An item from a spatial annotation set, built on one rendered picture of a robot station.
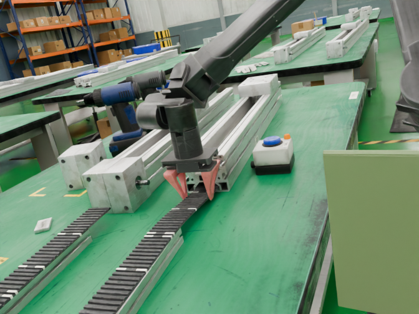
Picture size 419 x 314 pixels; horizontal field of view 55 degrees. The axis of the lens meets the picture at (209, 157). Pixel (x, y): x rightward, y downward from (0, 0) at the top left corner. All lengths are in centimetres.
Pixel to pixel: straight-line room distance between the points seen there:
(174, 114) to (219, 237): 24
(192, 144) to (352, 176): 40
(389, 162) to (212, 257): 33
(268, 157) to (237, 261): 34
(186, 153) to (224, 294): 30
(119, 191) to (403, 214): 58
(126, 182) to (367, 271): 53
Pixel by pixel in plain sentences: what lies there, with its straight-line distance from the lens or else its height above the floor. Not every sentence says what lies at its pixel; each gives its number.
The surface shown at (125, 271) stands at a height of 81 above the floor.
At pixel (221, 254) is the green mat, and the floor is 78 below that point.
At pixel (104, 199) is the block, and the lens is 90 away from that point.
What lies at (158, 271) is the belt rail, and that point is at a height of 79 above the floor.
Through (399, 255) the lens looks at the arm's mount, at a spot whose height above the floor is 86.
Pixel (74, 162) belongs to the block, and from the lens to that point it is 109.
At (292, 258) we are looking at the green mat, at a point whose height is 78.
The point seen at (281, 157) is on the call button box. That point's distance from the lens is 91.
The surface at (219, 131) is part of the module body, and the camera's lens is 106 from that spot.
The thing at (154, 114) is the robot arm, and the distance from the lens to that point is 79.
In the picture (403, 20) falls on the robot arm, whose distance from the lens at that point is 66.
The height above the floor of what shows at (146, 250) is 81.
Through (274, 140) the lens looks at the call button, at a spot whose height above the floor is 85.
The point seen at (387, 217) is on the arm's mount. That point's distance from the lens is 46.
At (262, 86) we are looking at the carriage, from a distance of 138.
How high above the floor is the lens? 113
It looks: 18 degrees down
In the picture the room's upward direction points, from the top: 11 degrees counter-clockwise
